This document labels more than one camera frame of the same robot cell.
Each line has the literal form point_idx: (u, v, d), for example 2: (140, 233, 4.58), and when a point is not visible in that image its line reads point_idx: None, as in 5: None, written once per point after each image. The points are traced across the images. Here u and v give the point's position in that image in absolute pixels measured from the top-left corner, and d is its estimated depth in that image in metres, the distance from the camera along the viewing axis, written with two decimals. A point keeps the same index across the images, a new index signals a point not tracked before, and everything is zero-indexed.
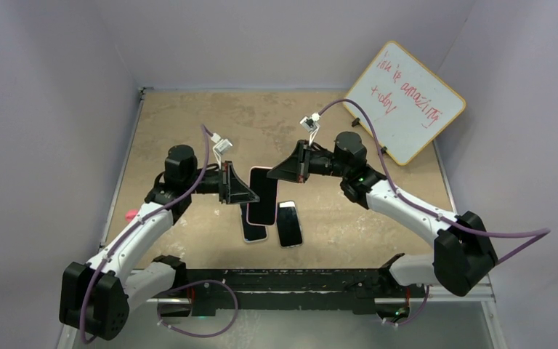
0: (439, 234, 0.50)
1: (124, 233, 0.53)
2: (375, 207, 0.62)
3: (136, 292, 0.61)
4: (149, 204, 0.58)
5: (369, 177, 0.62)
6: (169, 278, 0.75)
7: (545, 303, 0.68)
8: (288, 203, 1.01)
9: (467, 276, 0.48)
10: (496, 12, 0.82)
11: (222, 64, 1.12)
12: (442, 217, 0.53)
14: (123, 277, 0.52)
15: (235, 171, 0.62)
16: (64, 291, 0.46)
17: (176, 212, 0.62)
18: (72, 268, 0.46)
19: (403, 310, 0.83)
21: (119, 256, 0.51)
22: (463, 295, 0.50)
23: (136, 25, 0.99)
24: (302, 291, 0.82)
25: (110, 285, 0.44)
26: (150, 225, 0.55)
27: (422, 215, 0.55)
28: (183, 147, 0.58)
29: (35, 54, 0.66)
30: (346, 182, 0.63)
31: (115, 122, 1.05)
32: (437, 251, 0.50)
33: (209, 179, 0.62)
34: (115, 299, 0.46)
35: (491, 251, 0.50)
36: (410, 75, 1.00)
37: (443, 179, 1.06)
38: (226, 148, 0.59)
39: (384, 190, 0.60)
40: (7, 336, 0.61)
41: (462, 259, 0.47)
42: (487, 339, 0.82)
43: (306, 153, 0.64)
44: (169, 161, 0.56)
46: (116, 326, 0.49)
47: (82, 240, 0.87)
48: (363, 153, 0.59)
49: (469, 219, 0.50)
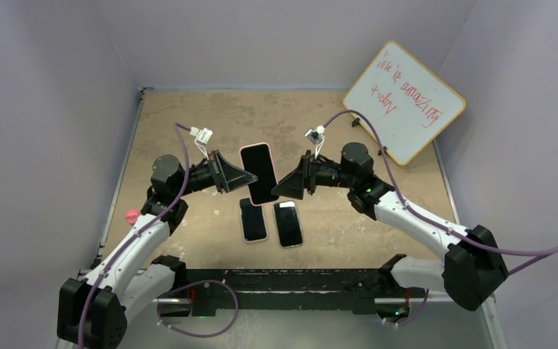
0: (450, 249, 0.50)
1: (120, 247, 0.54)
2: (383, 218, 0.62)
3: (134, 300, 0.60)
4: (145, 215, 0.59)
5: (376, 187, 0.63)
6: (168, 281, 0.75)
7: (544, 303, 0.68)
8: (288, 203, 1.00)
9: (477, 291, 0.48)
10: (496, 12, 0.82)
11: (222, 64, 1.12)
12: (453, 230, 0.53)
14: (120, 291, 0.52)
15: (224, 158, 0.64)
16: (61, 307, 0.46)
17: (174, 222, 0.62)
18: (70, 283, 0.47)
19: (403, 310, 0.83)
21: (116, 271, 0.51)
22: (472, 309, 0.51)
23: (136, 25, 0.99)
24: (302, 291, 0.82)
25: (107, 301, 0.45)
26: (146, 238, 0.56)
27: (432, 228, 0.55)
28: (168, 158, 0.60)
29: (35, 55, 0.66)
30: (352, 193, 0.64)
31: (115, 122, 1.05)
32: (447, 266, 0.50)
33: (201, 173, 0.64)
34: (113, 314, 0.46)
35: (501, 265, 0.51)
36: (409, 75, 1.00)
37: (444, 179, 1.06)
38: (206, 137, 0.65)
39: (393, 201, 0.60)
40: (8, 336, 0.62)
41: (474, 275, 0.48)
42: (487, 339, 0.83)
43: (311, 167, 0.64)
44: (155, 177, 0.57)
46: (114, 339, 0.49)
47: (82, 240, 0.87)
48: (370, 163, 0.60)
49: (479, 233, 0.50)
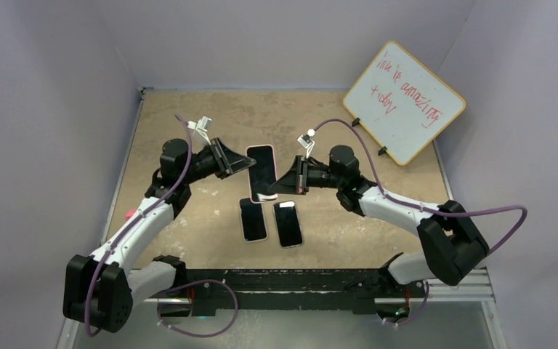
0: (423, 222, 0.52)
1: (126, 226, 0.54)
2: (370, 212, 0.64)
3: (138, 287, 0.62)
4: (149, 199, 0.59)
5: (362, 187, 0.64)
6: (169, 277, 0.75)
7: (543, 302, 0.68)
8: (288, 203, 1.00)
9: (455, 263, 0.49)
10: (497, 13, 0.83)
11: (221, 63, 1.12)
12: (425, 206, 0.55)
14: (126, 270, 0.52)
15: (224, 146, 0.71)
16: (67, 284, 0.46)
17: (177, 206, 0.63)
18: (75, 261, 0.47)
19: (403, 310, 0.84)
21: (123, 249, 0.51)
22: (455, 285, 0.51)
23: (136, 26, 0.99)
24: (302, 291, 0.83)
25: (115, 275, 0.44)
26: (151, 218, 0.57)
27: (407, 209, 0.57)
28: (177, 142, 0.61)
29: (35, 56, 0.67)
30: (341, 193, 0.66)
31: (115, 122, 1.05)
32: (422, 241, 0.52)
33: (205, 158, 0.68)
34: (120, 290, 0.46)
35: (479, 238, 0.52)
36: (409, 75, 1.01)
37: (443, 179, 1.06)
38: (207, 124, 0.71)
39: (374, 193, 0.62)
40: (8, 335, 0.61)
41: (445, 246, 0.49)
42: (487, 339, 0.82)
43: (304, 165, 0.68)
44: (163, 157, 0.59)
46: (120, 318, 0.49)
47: (82, 239, 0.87)
48: (356, 163, 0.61)
49: (451, 207, 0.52)
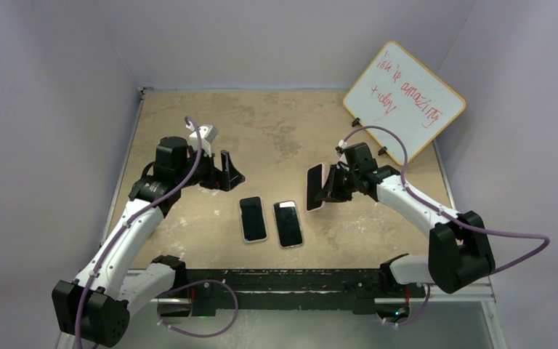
0: (437, 227, 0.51)
1: (109, 243, 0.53)
2: (383, 200, 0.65)
3: (136, 296, 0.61)
4: (137, 201, 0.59)
5: (383, 173, 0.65)
6: (168, 278, 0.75)
7: (543, 300, 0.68)
8: (288, 203, 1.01)
9: (458, 273, 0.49)
10: (497, 12, 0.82)
11: (221, 63, 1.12)
12: (443, 211, 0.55)
14: (115, 289, 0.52)
15: (228, 159, 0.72)
16: (58, 308, 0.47)
17: (166, 205, 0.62)
18: (62, 286, 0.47)
19: (403, 310, 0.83)
21: (107, 268, 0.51)
22: (450, 293, 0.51)
23: (136, 25, 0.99)
24: (302, 291, 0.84)
25: (102, 302, 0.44)
26: (136, 227, 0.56)
27: (424, 208, 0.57)
28: (176, 139, 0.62)
29: (35, 54, 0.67)
30: (361, 177, 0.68)
31: (115, 123, 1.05)
32: (431, 245, 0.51)
33: (202, 168, 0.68)
34: (111, 312, 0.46)
35: (489, 256, 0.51)
36: (409, 75, 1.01)
37: (444, 179, 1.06)
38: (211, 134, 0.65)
39: (394, 182, 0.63)
40: (8, 335, 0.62)
41: (453, 254, 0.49)
42: (487, 339, 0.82)
43: (334, 172, 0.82)
44: (160, 147, 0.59)
46: (117, 331, 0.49)
47: (82, 239, 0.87)
48: (366, 147, 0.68)
49: (469, 218, 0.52)
